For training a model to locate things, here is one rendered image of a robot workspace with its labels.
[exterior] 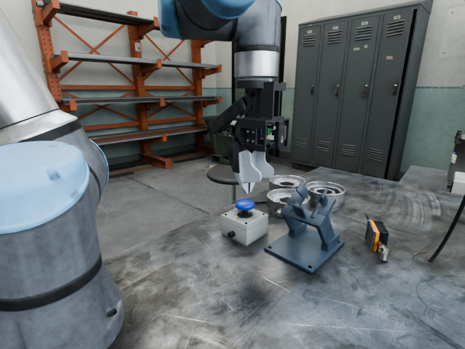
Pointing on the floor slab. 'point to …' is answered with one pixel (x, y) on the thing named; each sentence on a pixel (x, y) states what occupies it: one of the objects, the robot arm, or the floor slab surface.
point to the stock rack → (43, 17)
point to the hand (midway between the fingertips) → (245, 185)
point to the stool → (225, 176)
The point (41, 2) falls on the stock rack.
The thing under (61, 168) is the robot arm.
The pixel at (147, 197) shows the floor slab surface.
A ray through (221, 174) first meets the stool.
